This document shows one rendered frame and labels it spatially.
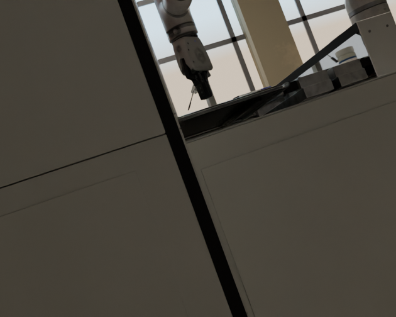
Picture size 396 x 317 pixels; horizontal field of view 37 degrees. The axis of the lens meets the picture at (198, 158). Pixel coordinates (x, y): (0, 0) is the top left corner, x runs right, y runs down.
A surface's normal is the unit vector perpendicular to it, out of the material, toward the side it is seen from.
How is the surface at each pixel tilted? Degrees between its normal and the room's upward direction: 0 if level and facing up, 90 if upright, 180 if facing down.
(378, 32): 90
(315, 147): 90
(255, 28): 90
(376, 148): 90
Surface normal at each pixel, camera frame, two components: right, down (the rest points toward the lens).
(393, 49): 0.22, -0.15
